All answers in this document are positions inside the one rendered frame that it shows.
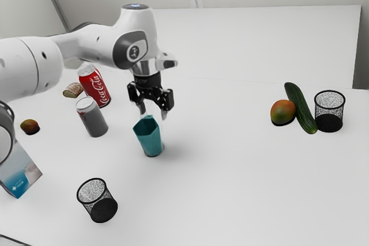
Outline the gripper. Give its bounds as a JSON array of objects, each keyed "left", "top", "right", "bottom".
[{"left": 127, "top": 72, "right": 175, "bottom": 121}]

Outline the teal faceted mug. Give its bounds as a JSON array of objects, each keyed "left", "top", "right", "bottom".
[{"left": 132, "top": 114, "right": 165, "bottom": 158}]

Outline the silver soda can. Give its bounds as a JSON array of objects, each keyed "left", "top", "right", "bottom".
[{"left": 75, "top": 96, "right": 110, "bottom": 138}]

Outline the red soda can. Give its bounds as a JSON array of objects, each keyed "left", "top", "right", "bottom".
[{"left": 77, "top": 64, "right": 112, "bottom": 109}]

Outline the brown bread roll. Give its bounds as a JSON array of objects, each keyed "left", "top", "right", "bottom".
[{"left": 62, "top": 82, "right": 85, "bottom": 99}]

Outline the black mesh pen holder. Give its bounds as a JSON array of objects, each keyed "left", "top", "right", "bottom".
[
  {"left": 313, "top": 89, "right": 347, "bottom": 134},
  {"left": 76, "top": 177, "right": 119, "bottom": 224}
]

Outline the small red-green mango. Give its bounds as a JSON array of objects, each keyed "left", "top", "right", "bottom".
[{"left": 19, "top": 118, "right": 41, "bottom": 136}]

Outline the large red-green mango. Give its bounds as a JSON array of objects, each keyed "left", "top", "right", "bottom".
[{"left": 270, "top": 99, "right": 297, "bottom": 127}]

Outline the blue and white carton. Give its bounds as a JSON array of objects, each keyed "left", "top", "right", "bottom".
[{"left": 0, "top": 138, "right": 44, "bottom": 200}]

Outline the dark green cucumber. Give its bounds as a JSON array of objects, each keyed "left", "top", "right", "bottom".
[{"left": 284, "top": 81, "right": 319, "bottom": 135}]

